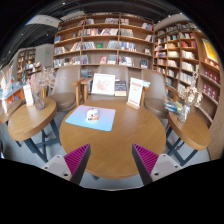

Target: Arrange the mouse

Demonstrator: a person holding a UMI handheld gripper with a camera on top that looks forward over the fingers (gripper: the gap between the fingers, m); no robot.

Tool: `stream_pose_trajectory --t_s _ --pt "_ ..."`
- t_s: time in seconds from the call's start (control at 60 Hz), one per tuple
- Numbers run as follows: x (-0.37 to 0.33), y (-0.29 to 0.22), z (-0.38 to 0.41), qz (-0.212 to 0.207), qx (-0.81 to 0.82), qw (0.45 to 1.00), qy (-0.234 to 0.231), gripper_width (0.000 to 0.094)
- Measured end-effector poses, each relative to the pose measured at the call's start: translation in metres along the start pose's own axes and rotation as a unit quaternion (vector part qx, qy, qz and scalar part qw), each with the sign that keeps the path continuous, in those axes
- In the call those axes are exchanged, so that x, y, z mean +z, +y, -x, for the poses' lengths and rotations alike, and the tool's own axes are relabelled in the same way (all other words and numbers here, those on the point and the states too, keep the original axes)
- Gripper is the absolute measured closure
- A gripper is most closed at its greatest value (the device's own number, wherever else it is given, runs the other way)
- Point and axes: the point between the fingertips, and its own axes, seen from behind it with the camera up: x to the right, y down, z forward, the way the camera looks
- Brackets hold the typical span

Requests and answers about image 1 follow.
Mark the book display table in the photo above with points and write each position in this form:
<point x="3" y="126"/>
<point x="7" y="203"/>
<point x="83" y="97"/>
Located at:
<point x="10" y="96"/>

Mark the white orange sign, wooden base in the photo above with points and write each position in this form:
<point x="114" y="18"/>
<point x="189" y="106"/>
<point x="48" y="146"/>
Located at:
<point x="135" y="91"/>

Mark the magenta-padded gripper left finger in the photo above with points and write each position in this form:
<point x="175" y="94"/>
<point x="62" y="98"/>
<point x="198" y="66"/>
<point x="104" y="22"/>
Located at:
<point x="76" y="159"/>

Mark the stack of colourful magazines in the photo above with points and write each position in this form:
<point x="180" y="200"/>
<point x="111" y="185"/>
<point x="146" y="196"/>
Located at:
<point x="173" y="106"/>

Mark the wide wooden bookshelf with books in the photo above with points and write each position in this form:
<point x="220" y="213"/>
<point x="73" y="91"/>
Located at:
<point x="103" y="40"/>

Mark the round wooden side table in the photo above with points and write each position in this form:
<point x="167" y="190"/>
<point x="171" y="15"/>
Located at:
<point x="30" y="121"/>
<point x="191" y="131"/>

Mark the glass vase with dried flowers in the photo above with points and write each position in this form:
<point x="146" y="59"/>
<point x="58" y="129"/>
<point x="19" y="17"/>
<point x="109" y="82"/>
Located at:
<point x="183" y="115"/>
<point x="39" y="101"/>

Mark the tall wooden bookshelf with books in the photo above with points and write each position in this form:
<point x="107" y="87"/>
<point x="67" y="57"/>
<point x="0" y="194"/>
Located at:
<point x="183" y="53"/>

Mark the white orange computer mouse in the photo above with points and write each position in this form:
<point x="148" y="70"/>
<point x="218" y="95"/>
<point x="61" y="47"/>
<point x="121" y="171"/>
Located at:
<point x="92" y="114"/>

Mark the white framed floral picture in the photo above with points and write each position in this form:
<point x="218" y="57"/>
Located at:
<point x="103" y="84"/>

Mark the small distant wooden bookshelf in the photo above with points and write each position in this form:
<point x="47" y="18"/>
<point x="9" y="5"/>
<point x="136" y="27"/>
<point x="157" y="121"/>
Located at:
<point x="28" y="61"/>

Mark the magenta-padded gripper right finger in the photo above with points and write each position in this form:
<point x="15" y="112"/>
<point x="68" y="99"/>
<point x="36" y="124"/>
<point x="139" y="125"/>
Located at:
<point x="146" y="159"/>

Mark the stack of light blue books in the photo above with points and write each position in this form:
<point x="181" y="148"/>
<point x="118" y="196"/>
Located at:
<point x="146" y="83"/>

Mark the pink blue gradient mouse pad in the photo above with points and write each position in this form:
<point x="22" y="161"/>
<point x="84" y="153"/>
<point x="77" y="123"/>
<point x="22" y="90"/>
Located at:
<point x="106" y="120"/>

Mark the dark book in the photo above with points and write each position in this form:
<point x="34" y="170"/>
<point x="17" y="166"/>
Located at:
<point x="120" y="88"/>

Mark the small white table sign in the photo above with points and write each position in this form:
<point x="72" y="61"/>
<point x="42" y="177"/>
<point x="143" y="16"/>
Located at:
<point x="28" y="95"/>

